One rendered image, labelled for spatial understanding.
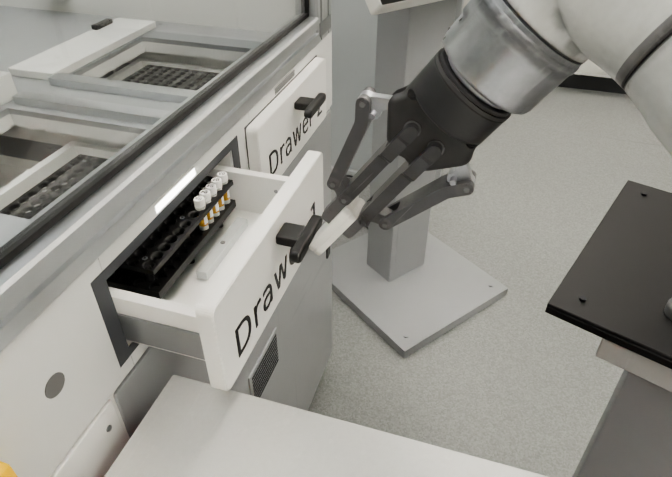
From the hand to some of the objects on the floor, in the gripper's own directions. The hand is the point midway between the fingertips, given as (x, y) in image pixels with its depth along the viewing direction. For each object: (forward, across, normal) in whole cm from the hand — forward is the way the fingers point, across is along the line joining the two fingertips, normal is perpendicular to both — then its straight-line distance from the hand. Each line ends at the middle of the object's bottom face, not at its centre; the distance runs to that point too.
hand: (336, 224), depth 55 cm
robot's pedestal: (+48, -93, -18) cm, 106 cm away
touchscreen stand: (+80, -48, -97) cm, 134 cm away
